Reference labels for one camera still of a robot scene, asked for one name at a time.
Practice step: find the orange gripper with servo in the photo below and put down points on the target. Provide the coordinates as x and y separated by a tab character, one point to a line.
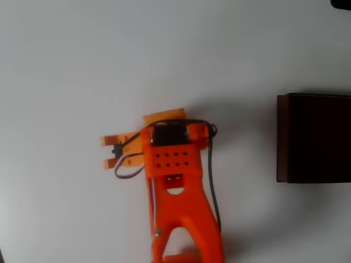
164	116

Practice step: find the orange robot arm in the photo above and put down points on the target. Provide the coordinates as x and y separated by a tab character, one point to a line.
186	205

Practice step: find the dark red box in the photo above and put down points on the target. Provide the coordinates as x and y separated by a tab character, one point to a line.
315	137

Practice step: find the black object at corner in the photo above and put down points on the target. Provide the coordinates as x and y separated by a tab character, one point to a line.
342	4

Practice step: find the orange camera mount bracket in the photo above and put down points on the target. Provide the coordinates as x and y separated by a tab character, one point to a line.
134	149

